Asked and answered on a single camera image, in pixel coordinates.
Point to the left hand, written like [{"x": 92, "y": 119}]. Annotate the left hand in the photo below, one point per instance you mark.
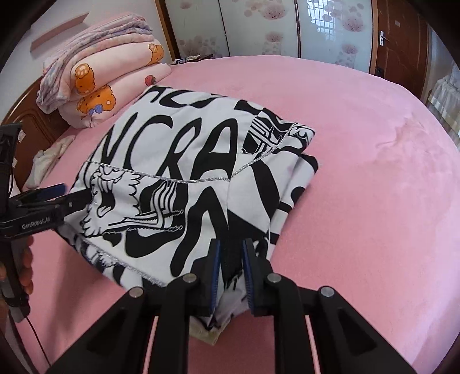
[{"x": 16, "y": 275}]

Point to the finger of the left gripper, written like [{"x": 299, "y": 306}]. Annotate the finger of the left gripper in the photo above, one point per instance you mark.
[
  {"x": 59, "y": 208},
  {"x": 39, "y": 195}
]

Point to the pink wall strip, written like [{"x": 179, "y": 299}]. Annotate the pink wall strip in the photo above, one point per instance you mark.
[{"x": 55, "y": 31}]

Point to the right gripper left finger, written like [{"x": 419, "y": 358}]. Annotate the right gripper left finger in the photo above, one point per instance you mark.
[{"x": 147, "y": 326}]

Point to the brown wooden door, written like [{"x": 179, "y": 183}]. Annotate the brown wooden door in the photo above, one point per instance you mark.
[{"x": 401, "y": 43}]

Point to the wooden headboard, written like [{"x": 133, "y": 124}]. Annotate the wooden headboard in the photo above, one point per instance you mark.
[{"x": 40, "y": 130}]

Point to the black white graffiti shirt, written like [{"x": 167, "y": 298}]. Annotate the black white graffiti shirt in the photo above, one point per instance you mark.
[{"x": 178, "y": 169}]

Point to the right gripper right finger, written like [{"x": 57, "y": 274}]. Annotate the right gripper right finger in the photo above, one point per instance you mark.
[{"x": 316, "y": 331}]

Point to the folded pink bear quilt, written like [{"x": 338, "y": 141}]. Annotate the folded pink bear quilt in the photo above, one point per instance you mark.
[{"x": 96, "y": 74}]

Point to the white cloth by headboard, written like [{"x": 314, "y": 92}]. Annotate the white cloth by headboard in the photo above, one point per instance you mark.
[{"x": 45, "y": 160}]

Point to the floral sliding wardrobe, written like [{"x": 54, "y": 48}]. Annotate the floral sliding wardrobe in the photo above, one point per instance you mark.
[{"x": 336, "y": 32}]

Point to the lace covered furniture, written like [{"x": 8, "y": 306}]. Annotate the lace covered furniture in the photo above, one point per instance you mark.
[{"x": 444, "y": 103}]

